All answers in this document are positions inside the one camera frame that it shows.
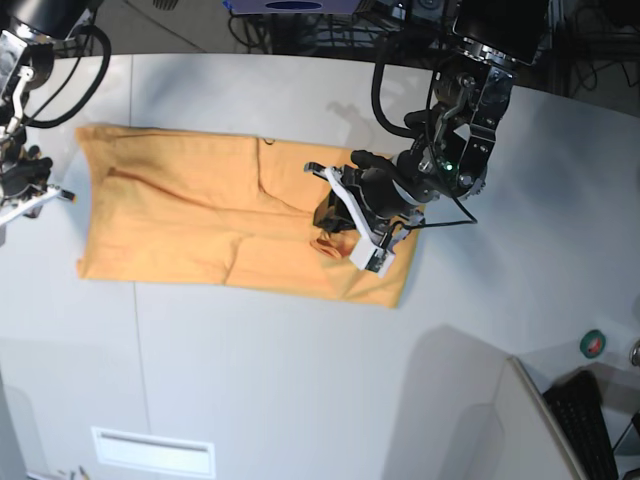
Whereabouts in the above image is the black keyboard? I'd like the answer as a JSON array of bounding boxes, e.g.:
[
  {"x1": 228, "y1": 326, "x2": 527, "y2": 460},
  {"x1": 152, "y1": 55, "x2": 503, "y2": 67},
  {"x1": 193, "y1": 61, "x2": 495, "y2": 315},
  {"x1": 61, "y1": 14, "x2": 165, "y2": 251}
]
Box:
[{"x1": 543, "y1": 370, "x2": 619, "y2": 480}]

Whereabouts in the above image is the orange t-shirt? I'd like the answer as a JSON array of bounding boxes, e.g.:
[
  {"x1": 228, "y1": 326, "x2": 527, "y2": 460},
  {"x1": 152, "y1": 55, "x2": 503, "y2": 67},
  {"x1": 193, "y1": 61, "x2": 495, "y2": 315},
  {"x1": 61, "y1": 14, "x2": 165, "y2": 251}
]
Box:
[{"x1": 75, "y1": 125, "x2": 417, "y2": 308}]

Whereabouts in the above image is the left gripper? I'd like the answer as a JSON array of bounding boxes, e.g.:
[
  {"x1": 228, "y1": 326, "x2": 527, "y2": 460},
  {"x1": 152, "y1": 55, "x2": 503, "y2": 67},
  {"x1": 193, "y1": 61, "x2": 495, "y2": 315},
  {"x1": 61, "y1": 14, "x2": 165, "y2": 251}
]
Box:
[{"x1": 313, "y1": 150, "x2": 430, "y2": 234}]

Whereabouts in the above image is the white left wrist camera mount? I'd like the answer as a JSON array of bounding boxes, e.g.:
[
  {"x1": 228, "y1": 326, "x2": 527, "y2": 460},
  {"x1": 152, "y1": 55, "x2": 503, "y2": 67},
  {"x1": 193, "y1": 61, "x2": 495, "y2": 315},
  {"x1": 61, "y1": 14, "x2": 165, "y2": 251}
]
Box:
[{"x1": 304, "y1": 162, "x2": 407, "y2": 278}]

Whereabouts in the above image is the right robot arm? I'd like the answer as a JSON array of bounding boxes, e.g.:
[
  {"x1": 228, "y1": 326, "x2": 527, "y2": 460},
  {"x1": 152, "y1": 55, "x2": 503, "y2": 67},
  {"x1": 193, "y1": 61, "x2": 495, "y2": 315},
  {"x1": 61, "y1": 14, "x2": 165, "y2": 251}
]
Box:
[{"x1": 1, "y1": 1, "x2": 112, "y2": 206}]

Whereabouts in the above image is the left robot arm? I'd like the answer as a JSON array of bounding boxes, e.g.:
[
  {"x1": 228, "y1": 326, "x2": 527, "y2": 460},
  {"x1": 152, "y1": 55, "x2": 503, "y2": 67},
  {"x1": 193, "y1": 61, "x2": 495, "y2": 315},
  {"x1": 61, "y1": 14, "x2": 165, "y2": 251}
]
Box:
[{"x1": 337, "y1": 1, "x2": 549, "y2": 235}]

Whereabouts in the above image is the green tape roll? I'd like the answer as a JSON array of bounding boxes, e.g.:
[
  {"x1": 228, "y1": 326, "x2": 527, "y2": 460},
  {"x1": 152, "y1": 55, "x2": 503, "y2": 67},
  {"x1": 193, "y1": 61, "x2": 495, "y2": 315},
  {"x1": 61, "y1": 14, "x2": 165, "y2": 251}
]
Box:
[{"x1": 579, "y1": 329, "x2": 607, "y2": 359}]

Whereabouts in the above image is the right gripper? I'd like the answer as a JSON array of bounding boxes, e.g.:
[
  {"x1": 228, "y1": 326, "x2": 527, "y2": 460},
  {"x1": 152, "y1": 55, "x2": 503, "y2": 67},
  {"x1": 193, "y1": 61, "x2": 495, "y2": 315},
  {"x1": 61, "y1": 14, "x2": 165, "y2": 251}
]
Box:
[{"x1": 1, "y1": 145, "x2": 53, "y2": 205}]

